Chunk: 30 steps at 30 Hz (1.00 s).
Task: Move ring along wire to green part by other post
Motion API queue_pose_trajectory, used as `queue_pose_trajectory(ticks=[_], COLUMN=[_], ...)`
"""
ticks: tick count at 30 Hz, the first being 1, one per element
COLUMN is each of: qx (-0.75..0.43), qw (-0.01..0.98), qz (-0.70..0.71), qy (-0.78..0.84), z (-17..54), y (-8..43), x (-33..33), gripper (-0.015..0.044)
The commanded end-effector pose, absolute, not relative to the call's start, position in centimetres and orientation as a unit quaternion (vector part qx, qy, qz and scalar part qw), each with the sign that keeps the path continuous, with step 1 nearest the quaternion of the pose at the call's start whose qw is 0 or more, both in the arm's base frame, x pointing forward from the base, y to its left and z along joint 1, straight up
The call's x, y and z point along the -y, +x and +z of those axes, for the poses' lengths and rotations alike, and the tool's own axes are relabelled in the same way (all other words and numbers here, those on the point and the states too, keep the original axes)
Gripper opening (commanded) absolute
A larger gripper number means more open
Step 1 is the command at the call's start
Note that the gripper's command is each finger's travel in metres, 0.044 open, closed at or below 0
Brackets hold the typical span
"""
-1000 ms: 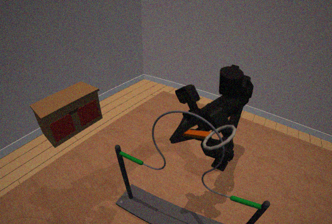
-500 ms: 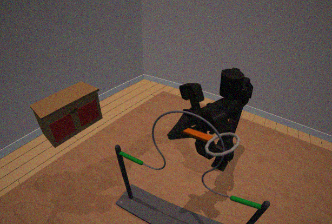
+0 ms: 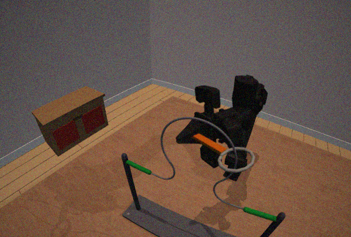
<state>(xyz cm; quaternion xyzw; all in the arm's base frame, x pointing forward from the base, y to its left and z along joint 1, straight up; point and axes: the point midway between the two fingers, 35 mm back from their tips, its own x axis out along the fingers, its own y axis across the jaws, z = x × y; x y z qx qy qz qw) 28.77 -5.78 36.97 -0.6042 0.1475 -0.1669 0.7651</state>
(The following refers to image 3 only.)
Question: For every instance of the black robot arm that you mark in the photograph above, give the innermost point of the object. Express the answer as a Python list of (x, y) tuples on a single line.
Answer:
[(248, 99)]

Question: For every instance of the grey loop with orange handle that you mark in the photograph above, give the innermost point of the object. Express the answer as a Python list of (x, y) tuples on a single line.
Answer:
[(222, 151)]

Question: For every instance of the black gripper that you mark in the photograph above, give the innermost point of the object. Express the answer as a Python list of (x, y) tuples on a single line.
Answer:
[(211, 98)]

